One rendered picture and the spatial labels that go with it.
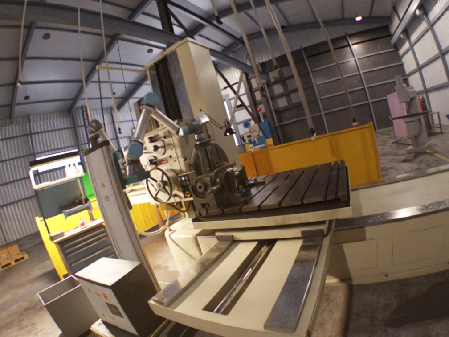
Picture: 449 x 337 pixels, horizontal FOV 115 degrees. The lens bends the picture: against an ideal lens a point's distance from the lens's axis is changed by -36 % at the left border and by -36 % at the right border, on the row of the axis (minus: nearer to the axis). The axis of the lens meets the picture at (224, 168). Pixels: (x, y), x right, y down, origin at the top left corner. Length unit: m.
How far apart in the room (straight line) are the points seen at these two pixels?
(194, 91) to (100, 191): 1.74
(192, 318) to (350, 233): 1.38
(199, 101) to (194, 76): 0.35
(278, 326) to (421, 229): 1.48
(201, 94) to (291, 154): 2.16
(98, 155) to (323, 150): 3.54
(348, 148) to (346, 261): 2.47
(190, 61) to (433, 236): 3.26
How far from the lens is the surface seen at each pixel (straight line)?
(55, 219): 4.40
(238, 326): 1.08
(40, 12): 5.86
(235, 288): 1.33
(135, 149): 1.62
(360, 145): 4.15
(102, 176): 1.88
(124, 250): 2.02
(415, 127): 7.11
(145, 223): 5.30
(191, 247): 2.72
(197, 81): 2.94
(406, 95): 6.92
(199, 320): 1.22
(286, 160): 4.31
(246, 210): 1.69
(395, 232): 2.03
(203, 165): 2.30
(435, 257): 2.31
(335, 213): 1.50
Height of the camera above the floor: 1.47
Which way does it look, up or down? 5 degrees down
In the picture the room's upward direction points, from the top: 16 degrees counter-clockwise
